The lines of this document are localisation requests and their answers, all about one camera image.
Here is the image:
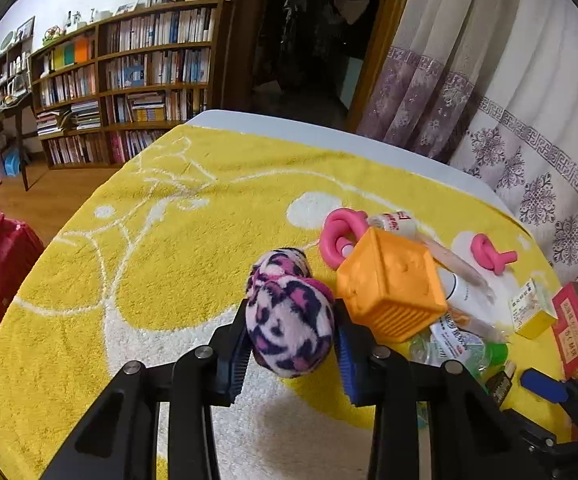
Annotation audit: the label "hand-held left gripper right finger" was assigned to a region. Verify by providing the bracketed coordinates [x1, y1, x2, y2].
[331, 299, 564, 480]

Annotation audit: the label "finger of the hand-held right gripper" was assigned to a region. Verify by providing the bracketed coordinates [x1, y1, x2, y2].
[521, 367, 578, 436]
[501, 407, 570, 461]

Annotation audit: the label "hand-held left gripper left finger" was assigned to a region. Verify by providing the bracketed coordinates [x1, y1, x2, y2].
[39, 299, 250, 480]

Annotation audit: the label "pink leopard plush toy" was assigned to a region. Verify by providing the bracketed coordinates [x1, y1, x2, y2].
[245, 247, 336, 378]

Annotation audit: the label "small yellow box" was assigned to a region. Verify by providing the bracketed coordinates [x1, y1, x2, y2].
[510, 279, 558, 339]

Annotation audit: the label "clear bottle with green cap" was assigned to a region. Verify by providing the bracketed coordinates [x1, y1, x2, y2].
[409, 317, 510, 378]

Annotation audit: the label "orange rubber cube toy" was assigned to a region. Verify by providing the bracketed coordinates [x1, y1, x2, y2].
[336, 227, 450, 343]

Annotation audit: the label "white ointment tube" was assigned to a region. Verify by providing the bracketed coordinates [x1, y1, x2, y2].
[436, 266, 494, 313]

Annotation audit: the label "pink knot toy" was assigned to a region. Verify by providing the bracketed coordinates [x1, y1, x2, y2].
[319, 208, 370, 271]
[470, 233, 518, 275]

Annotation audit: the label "clear plastic sachet strip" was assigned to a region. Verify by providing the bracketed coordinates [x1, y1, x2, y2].
[421, 237, 497, 303]

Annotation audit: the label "small black item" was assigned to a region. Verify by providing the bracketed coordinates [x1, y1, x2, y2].
[485, 372, 516, 407]

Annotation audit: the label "yellow printed towel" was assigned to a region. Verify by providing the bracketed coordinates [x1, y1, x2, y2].
[0, 125, 570, 480]

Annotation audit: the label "white red printed packet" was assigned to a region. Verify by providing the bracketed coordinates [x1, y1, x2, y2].
[369, 212, 420, 241]

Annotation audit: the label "sheer purple-trimmed curtain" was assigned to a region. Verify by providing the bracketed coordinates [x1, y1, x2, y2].
[356, 0, 510, 156]

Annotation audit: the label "blue plastic stool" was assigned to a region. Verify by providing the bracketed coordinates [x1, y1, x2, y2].
[2, 146, 26, 177]

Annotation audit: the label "white patterned curtain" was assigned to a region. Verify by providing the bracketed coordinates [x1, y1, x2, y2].
[449, 0, 578, 286]

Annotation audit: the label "wooden bookshelf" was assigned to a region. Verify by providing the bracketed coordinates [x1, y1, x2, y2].
[29, 0, 230, 171]

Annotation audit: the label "rows of books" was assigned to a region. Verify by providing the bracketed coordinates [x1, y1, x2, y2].
[36, 7, 215, 166]

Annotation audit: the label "wooden open shelf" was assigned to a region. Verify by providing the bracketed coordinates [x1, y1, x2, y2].
[0, 37, 35, 111]

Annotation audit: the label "wooden door frame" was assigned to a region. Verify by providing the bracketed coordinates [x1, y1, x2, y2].
[346, 0, 422, 133]

